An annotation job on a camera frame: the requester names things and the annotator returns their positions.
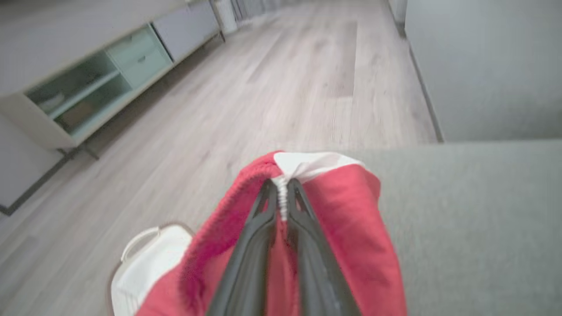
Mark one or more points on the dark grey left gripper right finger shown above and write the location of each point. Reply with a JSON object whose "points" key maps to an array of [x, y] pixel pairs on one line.
{"points": [[316, 263]]}

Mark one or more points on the low grey TV cabinet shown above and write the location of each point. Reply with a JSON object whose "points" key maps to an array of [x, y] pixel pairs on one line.
{"points": [[140, 57]]}

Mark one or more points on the grey sofa seat cushion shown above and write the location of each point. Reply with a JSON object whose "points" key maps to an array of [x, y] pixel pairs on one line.
{"points": [[474, 228]]}

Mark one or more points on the brown flat item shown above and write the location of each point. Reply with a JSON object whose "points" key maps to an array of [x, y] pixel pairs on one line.
{"points": [[75, 116]]}

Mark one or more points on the red garment with white trim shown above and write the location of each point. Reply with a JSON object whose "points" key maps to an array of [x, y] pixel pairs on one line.
{"points": [[351, 219]]}

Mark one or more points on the white laundry basket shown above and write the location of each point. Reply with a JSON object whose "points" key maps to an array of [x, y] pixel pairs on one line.
{"points": [[149, 267]]}

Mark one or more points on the light grey curtain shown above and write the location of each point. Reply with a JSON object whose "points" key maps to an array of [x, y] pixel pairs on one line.
{"points": [[259, 6]]}

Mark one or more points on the pale dish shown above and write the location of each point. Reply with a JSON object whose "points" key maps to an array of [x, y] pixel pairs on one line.
{"points": [[52, 103]]}

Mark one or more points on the white ribbed plant pot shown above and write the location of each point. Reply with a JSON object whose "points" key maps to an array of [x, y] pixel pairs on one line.
{"points": [[227, 15]]}

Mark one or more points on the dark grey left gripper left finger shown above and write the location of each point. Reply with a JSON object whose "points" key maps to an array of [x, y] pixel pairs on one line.
{"points": [[248, 259]]}

